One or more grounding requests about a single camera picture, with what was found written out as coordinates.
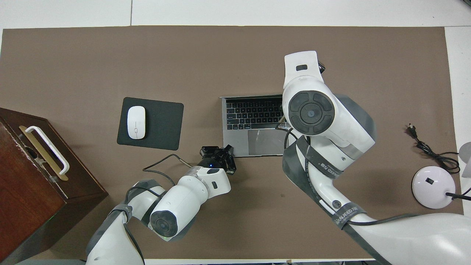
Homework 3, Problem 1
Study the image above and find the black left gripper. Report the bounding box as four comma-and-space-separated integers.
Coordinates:
198, 145, 237, 174

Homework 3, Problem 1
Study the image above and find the silver grey laptop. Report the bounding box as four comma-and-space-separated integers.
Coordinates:
220, 95, 295, 158

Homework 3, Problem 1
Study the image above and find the black mouse pad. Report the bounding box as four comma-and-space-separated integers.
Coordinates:
117, 97, 184, 151

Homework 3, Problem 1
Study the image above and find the white computer mouse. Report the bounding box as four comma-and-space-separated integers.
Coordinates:
127, 106, 146, 140

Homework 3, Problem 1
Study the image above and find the large brown table mat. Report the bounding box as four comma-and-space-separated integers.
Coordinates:
0, 26, 468, 260

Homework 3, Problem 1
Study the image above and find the white desk lamp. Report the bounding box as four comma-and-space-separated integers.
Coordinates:
411, 142, 471, 209

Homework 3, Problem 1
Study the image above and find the dark brown wooden box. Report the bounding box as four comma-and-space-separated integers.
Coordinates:
0, 107, 109, 265

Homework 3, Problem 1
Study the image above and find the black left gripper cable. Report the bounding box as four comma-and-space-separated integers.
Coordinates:
123, 153, 192, 265

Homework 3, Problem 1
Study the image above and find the black lamp power cable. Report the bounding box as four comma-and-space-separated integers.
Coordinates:
408, 123, 461, 174

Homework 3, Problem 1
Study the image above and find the white box handle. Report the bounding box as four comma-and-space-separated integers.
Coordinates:
25, 126, 70, 175

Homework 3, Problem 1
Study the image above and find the brass handle plate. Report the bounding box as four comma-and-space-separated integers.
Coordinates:
18, 125, 69, 181

